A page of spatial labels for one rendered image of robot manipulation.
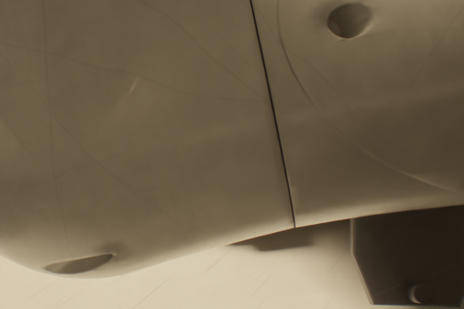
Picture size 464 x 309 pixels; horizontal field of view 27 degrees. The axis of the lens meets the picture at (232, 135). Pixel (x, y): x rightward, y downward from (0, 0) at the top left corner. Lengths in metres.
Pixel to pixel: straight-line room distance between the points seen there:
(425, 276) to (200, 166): 0.21
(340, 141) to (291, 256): 0.38
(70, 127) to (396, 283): 0.23
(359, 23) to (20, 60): 0.10
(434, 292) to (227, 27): 0.23
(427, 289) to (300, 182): 0.17
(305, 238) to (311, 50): 0.42
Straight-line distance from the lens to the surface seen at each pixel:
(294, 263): 0.64
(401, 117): 0.27
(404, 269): 0.46
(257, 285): 0.61
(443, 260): 0.46
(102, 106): 0.27
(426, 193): 0.30
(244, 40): 0.27
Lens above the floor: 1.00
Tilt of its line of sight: 16 degrees down
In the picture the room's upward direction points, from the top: straight up
